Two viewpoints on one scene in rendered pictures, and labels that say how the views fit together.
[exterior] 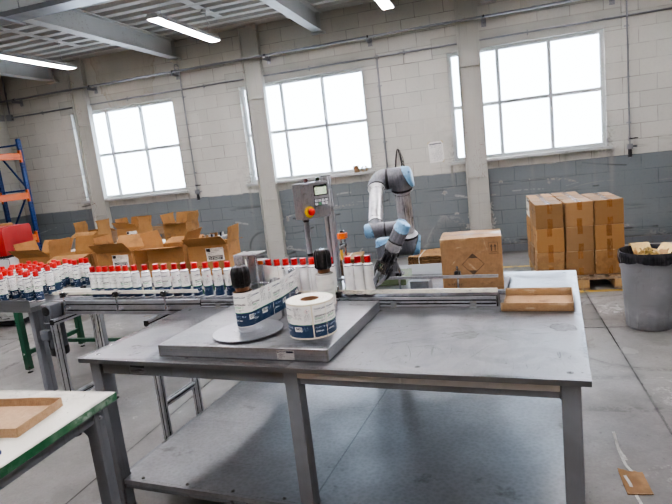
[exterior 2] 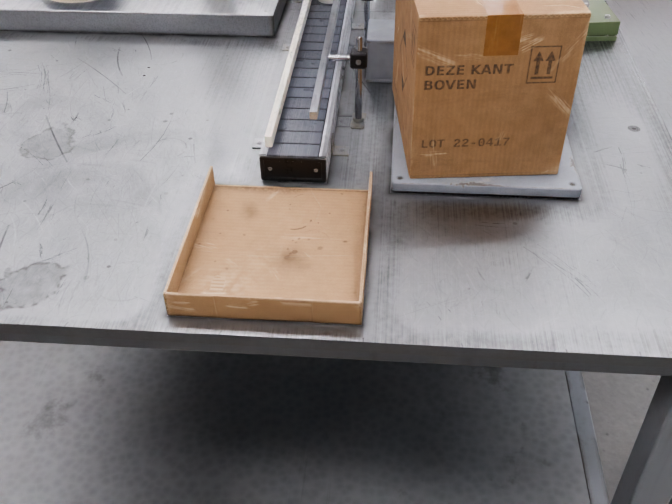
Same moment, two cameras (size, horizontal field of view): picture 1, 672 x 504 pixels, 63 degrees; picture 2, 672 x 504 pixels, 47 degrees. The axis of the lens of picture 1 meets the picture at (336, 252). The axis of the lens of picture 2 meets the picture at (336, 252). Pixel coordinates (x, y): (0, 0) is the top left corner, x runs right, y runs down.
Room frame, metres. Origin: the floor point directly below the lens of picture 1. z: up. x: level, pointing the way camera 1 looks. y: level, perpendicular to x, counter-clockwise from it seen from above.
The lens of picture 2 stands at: (2.24, -1.74, 1.55)
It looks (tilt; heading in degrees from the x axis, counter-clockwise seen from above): 40 degrees down; 73
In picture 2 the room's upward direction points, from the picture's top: 1 degrees counter-clockwise
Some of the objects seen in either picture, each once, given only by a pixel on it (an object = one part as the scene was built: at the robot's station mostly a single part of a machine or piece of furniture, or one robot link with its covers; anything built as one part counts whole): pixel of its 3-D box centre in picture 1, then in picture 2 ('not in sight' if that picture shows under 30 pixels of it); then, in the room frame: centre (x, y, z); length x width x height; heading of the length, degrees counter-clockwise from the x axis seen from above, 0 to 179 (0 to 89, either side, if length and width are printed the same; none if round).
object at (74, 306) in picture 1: (137, 359); not in sight; (3.34, 1.33, 0.47); 1.17 x 0.38 x 0.94; 67
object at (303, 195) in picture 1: (311, 200); not in sight; (2.92, 0.10, 1.38); 0.17 x 0.10 x 0.19; 122
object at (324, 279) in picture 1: (324, 280); not in sight; (2.51, 0.07, 1.03); 0.09 x 0.09 x 0.30
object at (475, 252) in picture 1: (472, 259); (476, 57); (2.81, -0.70, 0.99); 0.30 x 0.24 x 0.27; 74
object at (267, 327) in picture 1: (248, 330); not in sight; (2.31, 0.42, 0.89); 0.31 x 0.31 x 0.01
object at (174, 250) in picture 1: (174, 251); not in sight; (4.61, 1.36, 0.96); 0.53 x 0.45 x 0.37; 165
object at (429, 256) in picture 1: (434, 259); not in sight; (7.22, -1.31, 0.11); 0.65 x 0.54 x 0.22; 70
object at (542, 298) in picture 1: (537, 298); (278, 237); (2.42, -0.89, 0.85); 0.30 x 0.26 x 0.04; 67
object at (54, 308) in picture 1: (53, 329); not in sight; (3.44, 1.87, 0.71); 0.15 x 0.12 x 0.34; 157
